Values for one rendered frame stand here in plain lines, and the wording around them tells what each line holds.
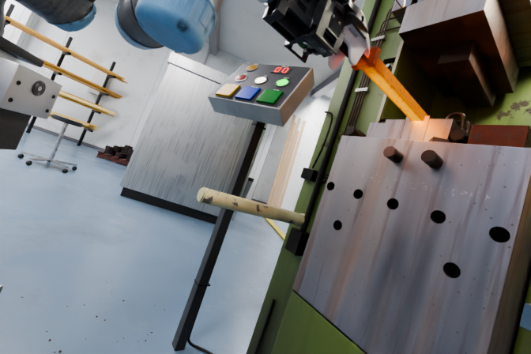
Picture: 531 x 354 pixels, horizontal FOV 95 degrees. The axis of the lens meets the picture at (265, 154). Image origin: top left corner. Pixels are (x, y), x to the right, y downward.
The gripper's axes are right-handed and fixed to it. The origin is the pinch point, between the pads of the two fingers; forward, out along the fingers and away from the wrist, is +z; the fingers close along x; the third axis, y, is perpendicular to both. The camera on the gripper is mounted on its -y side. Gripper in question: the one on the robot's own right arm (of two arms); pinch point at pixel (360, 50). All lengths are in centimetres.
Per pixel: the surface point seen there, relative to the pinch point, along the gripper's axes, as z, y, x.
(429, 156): 17.8, 13.5, 9.0
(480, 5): 27.3, -28.2, 6.7
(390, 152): 17.8, 13.4, 1.4
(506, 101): 75, -27, 5
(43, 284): -25, 101, -101
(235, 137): 106, -9, -239
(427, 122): 27.6, 1.9, 2.6
